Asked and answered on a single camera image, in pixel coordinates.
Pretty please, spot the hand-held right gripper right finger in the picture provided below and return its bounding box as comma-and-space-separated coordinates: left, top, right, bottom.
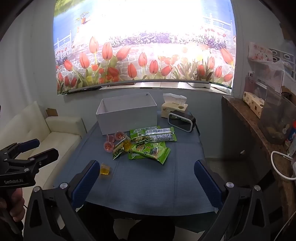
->
194, 159, 278, 241

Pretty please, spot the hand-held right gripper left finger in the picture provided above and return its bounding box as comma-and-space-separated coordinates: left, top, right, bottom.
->
23, 160, 101, 241

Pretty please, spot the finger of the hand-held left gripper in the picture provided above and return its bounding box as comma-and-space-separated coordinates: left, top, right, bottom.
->
0, 138, 40, 161
23, 148, 59, 171

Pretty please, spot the white rectangular box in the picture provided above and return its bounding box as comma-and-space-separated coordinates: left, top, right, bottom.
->
96, 92, 158, 135

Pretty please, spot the person's left hand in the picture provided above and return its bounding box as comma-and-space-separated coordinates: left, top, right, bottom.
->
5, 188, 25, 218

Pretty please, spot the white sofa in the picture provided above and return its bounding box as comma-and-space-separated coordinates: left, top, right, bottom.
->
0, 101, 87, 241

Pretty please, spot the small green snack packet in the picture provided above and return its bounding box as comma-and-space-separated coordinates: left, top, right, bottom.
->
114, 140, 127, 151
112, 148, 124, 160
133, 136, 153, 144

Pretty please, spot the large green snack packet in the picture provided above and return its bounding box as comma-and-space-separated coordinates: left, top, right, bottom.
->
130, 126, 161, 139
132, 141, 171, 163
128, 149, 163, 165
142, 126, 177, 143

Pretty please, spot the wooden shelf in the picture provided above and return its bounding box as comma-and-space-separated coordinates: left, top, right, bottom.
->
221, 95, 296, 223

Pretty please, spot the tissue pack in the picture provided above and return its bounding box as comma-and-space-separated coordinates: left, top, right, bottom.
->
161, 93, 188, 118

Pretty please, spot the patterned cream box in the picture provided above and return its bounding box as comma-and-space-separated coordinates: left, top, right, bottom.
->
242, 91, 265, 118

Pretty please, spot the clear plastic container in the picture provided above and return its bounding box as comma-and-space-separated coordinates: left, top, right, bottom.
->
258, 85, 296, 145

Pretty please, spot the white flat device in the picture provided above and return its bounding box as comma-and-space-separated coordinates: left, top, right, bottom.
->
191, 81, 211, 89

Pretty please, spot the floral printed bag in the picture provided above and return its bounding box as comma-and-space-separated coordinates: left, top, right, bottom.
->
248, 42, 274, 62

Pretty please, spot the white cable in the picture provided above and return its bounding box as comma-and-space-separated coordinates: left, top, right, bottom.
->
270, 151, 296, 181

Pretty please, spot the tulip wall poster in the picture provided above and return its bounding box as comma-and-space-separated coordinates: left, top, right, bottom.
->
54, 0, 237, 94

